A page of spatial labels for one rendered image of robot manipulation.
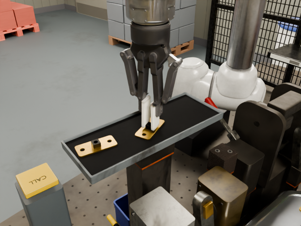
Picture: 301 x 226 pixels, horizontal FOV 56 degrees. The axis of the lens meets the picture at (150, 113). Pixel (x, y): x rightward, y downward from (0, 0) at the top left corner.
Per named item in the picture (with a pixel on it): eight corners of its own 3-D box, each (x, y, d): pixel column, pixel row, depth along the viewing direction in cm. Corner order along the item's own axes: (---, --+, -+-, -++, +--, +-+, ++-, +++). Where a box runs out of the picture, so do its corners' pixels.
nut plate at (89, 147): (79, 158, 56) (79, 153, 56) (74, 147, 59) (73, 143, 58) (118, 145, 60) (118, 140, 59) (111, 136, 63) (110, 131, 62)
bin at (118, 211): (130, 239, 92) (129, 221, 87) (113, 219, 98) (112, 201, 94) (156, 221, 97) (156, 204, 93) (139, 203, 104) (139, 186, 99)
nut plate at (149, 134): (148, 141, 61) (148, 136, 60) (134, 136, 62) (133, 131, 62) (165, 121, 67) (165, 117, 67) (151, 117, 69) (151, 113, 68)
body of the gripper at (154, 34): (119, 21, 51) (122, 69, 56) (162, 27, 47) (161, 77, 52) (139, 13, 56) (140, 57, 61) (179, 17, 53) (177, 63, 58)
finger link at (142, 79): (144, 53, 54) (137, 51, 54) (140, 102, 60) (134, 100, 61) (152, 47, 57) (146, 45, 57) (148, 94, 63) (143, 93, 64)
